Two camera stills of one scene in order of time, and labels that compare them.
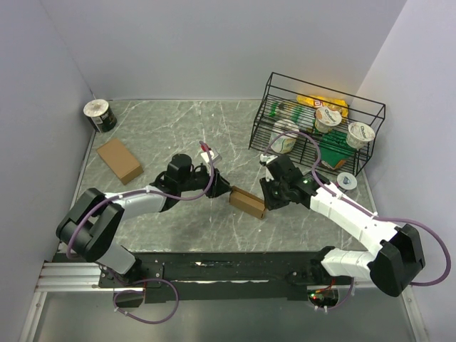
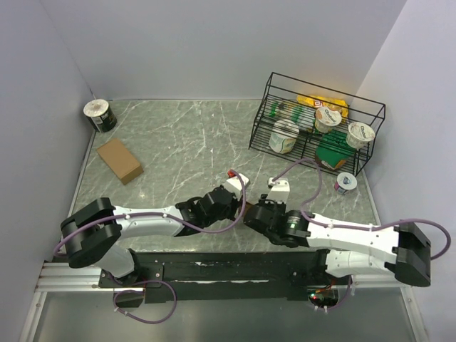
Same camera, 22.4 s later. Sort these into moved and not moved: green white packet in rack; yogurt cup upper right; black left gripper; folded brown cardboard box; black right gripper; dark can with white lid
Moved: black right gripper; black left gripper
Not moved: green white packet in rack; folded brown cardboard box; dark can with white lid; yogurt cup upper right
